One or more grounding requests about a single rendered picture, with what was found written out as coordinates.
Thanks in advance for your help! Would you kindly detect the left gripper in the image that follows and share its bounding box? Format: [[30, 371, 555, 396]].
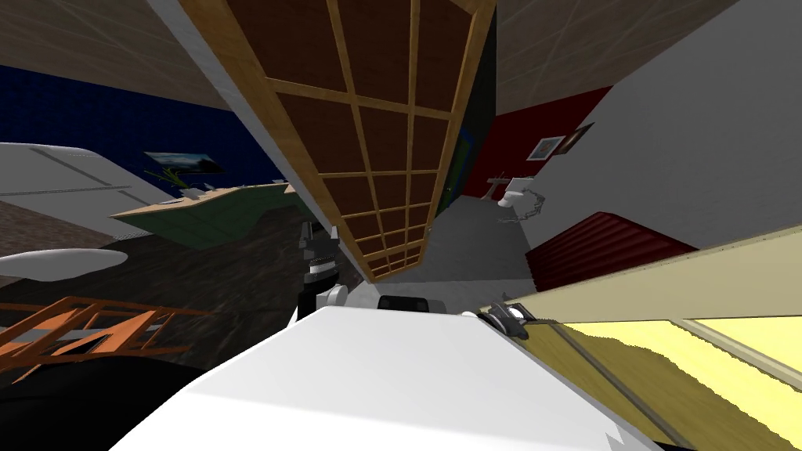
[[298, 221, 342, 269]]

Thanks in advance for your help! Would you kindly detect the green counter with wooden top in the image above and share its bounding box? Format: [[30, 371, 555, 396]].
[[110, 180, 302, 251]]

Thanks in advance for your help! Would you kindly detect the brown door with wooden lattice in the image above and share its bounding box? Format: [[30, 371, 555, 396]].
[[178, 0, 498, 284]]

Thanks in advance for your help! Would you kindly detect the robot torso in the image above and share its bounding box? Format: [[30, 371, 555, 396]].
[[109, 294, 667, 451]]

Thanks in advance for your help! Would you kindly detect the white toilet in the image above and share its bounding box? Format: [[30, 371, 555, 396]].
[[497, 176, 536, 210]]

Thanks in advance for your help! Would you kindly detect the orange wooden chair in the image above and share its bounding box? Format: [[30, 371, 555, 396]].
[[0, 297, 211, 384]]

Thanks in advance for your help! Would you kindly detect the white round table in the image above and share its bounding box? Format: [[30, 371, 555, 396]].
[[0, 247, 130, 283]]

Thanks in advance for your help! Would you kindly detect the white refrigerator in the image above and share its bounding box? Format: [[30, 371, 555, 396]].
[[0, 142, 172, 240]]

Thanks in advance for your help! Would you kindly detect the red ribbed cabinet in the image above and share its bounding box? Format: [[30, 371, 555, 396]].
[[524, 211, 700, 294]]

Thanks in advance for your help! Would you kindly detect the beige yellow cabinet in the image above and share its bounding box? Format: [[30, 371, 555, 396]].
[[479, 225, 802, 451]]

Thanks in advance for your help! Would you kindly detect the dark landscape wall picture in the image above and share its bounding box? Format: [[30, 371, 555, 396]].
[[143, 151, 225, 177]]

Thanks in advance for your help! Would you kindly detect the white framed wall picture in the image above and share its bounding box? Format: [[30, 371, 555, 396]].
[[527, 135, 566, 163]]

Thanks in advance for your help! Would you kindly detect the dark framed wall picture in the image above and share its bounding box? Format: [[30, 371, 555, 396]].
[[554, 122, 596, 157]]

